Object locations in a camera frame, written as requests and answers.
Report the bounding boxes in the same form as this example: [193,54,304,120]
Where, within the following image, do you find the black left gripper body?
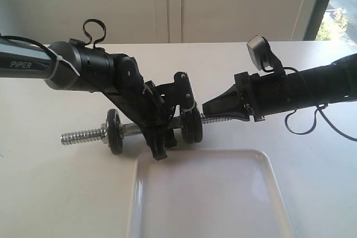
[104,87,179,127]

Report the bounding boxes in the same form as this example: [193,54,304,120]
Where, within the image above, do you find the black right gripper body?
[234,72,287,122]

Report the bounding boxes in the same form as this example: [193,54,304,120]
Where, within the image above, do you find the black weight plate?
[106,109,123,156]
[192,108,203,143]
[181,110,195,144]

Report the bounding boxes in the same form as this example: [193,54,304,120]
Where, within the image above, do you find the chrome threaded dumbbell bar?
[60,114,233,145]

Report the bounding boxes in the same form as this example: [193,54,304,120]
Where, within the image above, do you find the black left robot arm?
[1,36,176,161]

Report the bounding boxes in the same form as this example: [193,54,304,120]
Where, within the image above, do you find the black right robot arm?
[202,54,356,122]

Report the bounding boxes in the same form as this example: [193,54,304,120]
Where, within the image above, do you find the chrome collar nut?
[100,123,108,144]

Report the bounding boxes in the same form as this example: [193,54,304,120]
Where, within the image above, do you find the white rectangular tray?
[127,149,295,237]

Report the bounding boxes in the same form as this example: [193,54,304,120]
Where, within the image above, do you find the white zip tie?
[47,48,80,80]

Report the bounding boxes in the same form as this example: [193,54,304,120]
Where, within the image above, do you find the white cabinet doors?
[1,0,316,44]

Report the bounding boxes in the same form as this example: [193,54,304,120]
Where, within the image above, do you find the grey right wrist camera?
[247,35,285,75]

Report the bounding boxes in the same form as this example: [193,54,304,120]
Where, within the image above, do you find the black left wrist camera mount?
[144,71,196,111]

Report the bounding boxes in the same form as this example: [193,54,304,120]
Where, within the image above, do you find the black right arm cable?
[284,66,357,140]

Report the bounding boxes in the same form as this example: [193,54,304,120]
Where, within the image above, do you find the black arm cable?
[284,66,357,140]
[0,19,173,127]

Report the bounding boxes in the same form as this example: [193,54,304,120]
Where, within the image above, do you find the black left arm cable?
[0,19,173,127]

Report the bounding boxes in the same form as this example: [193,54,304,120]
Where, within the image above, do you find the black window frame post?
[303,0,329,41]

